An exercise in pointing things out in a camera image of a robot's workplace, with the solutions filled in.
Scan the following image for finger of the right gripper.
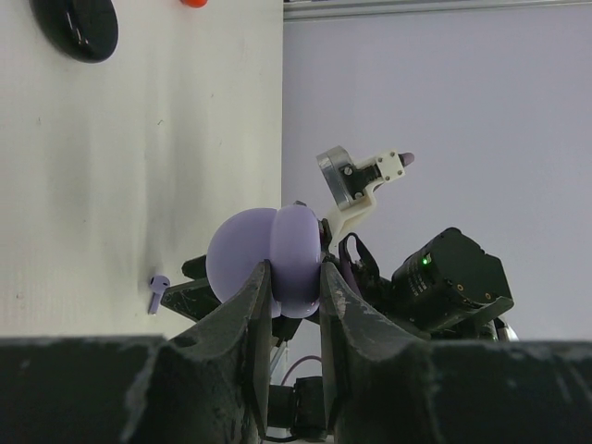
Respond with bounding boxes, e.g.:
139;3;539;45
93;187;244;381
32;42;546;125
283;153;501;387
181;254;207;280
160;281;220;322

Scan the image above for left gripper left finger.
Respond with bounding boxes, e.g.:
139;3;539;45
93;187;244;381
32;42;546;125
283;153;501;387
1;262;271;443

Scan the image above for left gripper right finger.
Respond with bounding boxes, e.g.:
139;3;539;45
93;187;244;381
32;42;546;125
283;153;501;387
319;263;591;443

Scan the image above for purple earbud charging case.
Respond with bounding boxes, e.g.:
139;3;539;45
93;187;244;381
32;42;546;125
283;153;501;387
205;204;321;319

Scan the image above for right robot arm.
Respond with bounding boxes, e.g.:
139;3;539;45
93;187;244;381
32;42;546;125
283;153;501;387
160;222;514;346

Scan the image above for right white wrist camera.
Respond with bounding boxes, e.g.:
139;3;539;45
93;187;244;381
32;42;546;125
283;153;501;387
316;146;414;247

